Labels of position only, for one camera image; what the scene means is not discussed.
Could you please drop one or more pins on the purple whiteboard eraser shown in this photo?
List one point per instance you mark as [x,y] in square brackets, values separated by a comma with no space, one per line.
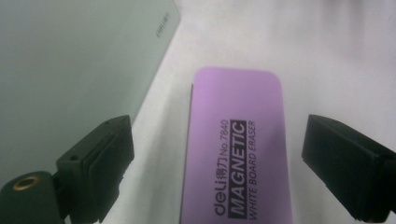
[238,149]

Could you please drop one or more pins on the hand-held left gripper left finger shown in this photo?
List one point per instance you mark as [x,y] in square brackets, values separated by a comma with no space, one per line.
[93,177]

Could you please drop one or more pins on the small white desktop whiteboard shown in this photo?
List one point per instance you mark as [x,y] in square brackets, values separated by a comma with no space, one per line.
[68,77]

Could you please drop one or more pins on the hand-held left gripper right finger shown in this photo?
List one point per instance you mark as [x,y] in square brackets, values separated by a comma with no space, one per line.
[348,165]

